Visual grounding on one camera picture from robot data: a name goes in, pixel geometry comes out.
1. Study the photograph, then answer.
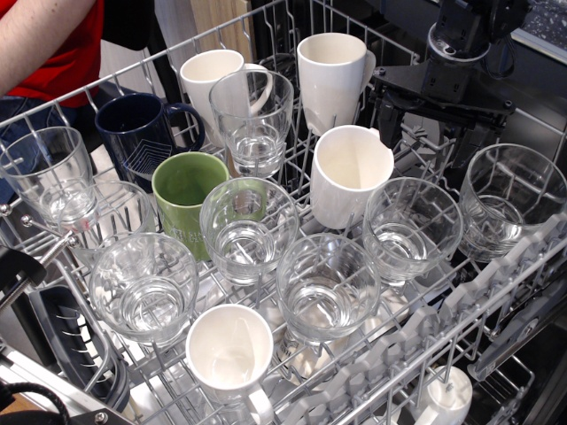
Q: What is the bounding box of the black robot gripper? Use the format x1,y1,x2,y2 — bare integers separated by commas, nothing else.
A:
374,61,516,168

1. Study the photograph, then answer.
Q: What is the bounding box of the person forearm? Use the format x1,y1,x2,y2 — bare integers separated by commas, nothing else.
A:
1,0,95,96

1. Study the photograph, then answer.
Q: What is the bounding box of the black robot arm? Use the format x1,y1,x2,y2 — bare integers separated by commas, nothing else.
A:
373,1,531,167

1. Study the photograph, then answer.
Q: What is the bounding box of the white cup lower rack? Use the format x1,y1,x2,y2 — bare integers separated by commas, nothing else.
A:
411,367,473,424

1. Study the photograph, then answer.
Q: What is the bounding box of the white mug centre right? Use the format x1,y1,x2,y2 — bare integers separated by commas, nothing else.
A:
310,125,394,229

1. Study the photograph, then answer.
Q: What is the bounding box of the clear glass far right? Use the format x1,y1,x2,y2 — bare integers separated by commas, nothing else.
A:
459,143,566,263

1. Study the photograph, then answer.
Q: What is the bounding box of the clear glass right centre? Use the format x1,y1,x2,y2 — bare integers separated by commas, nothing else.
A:
362,177,463,288

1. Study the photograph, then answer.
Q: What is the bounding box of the tall white mug back right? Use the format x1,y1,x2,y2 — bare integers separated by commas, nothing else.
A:
297,33,377,136

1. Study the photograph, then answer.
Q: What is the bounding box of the tall clear glass back centre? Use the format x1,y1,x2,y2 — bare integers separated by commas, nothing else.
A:
209,65,294,178

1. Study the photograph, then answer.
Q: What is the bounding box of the clear glass front centre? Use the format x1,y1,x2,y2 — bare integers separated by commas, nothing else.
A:
276,233,381,344

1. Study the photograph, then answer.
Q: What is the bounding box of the white mug back left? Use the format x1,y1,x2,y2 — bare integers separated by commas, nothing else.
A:
180,50,274,148

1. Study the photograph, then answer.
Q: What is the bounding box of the green ceramic mug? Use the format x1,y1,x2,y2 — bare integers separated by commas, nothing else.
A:
151,151,229,261

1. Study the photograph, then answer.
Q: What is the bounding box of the navy blue mug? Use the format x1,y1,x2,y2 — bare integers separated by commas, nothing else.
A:
95,93,206,193

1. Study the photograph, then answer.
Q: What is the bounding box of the white mug front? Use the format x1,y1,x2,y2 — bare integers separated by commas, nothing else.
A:
185,304,274,424

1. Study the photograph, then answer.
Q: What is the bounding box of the clear glass front left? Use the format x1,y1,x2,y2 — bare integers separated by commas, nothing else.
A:
89,233,198,346

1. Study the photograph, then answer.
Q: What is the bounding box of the clear glass left middle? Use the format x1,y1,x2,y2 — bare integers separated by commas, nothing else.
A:
58,182,156,267

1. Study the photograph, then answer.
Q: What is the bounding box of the red shirt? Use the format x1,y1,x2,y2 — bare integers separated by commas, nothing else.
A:
1,1,105,117

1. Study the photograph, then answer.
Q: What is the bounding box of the clear glass far left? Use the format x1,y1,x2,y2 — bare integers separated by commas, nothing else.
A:
1,127,93,228

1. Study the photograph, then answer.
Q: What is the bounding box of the grey wire dishwasher rack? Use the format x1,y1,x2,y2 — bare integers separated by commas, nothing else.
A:
1,1,566,424

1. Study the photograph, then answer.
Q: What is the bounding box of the black cable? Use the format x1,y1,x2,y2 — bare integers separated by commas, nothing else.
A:
0,381,71,425

